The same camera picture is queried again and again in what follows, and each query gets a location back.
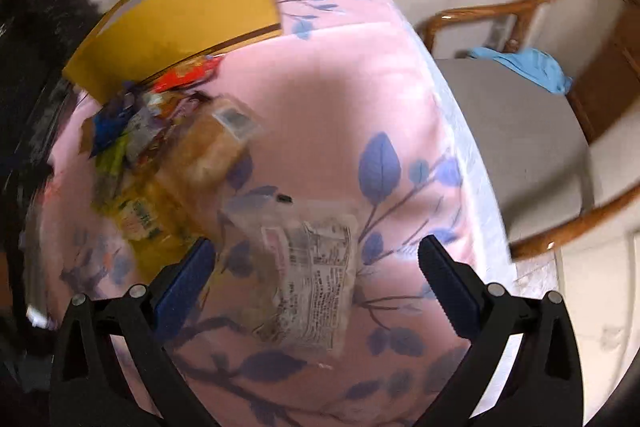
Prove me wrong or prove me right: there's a pink floral tablecloth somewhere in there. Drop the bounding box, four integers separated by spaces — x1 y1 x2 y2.
37 0 519 427

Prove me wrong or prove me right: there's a blue snack packet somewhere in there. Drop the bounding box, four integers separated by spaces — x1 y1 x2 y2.
90 92 137 157

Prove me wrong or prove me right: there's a yellow snack packet left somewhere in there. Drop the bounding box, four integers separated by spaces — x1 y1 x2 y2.
92 136 201 283

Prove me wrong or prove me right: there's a blue cloth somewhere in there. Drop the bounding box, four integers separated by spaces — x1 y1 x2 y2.
468 46 573 95

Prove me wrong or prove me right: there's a wooden side cabinet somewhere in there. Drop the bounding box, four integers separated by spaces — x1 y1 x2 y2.
567 5 640 144

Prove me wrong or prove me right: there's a yellow cardboard box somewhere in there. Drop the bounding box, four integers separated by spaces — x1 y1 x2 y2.
63 0 282 103

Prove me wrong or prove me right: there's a wooden armchair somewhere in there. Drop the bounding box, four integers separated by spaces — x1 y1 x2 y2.
416 0 640 260

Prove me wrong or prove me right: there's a dark carved wooden screen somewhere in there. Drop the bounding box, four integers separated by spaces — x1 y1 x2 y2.
1 0 101 329

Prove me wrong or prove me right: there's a clear nut snack bag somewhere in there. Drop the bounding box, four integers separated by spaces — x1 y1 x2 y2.
222 194 360 357

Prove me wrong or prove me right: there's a red snack packet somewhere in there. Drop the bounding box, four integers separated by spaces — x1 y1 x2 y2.
152 54 224 93

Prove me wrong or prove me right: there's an orange rice cracker packet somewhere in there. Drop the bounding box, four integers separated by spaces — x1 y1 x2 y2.
157 95 262 200

